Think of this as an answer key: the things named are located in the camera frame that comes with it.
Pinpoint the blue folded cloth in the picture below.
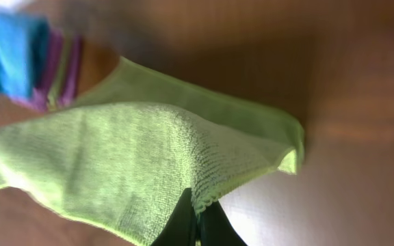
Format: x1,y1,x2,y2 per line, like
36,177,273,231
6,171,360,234
0,10,50,99

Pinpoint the purple folded cloth bottom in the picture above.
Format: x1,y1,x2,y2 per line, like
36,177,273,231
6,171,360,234
58,36,82,107

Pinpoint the light green folded cloth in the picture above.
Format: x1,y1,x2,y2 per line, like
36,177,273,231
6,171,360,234
47,33,73,111

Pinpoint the green microfiber cloth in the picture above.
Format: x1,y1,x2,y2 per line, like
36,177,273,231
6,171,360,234
0,59,304,245

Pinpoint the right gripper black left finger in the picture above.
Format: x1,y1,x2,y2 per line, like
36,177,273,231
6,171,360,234
151,188,197,246

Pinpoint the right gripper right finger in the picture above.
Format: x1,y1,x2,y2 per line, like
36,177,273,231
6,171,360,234
198,202,246,246

